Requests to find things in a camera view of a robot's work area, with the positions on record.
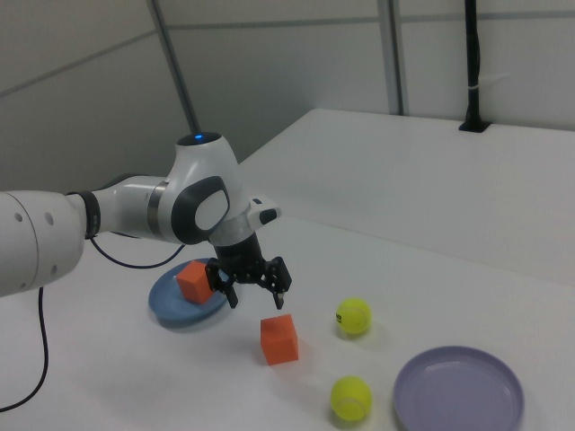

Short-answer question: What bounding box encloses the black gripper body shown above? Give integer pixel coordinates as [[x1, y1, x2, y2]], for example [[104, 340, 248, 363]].
[[210, 233, 270, 286]]

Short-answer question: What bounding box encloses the orange cube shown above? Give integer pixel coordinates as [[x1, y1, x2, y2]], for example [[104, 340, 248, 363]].
[[260, 313, 299, 367], [175, 260, 213, 305]]

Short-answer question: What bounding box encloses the yellow tennis ball with print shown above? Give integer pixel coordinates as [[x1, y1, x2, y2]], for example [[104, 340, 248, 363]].
[[335, 296, 372, 336]]

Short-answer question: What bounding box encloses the plain yellow tennis ball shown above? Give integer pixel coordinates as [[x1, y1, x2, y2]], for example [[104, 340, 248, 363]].
[[331, 375, 373, 421]]

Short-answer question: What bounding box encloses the blue plate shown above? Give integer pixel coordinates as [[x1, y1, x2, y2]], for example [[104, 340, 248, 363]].
[[147, 258, 228, 328]]

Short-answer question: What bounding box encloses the purple plate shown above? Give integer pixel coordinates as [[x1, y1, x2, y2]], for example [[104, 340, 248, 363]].
[[393, 345, 526, 431]]

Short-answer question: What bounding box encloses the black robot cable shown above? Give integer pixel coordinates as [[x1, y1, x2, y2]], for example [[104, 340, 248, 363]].
[[0, 233, 186, 413]]

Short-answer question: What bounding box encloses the black camera pole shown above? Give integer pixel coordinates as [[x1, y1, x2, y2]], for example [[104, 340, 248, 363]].
[[457, 0, 490, 134]]

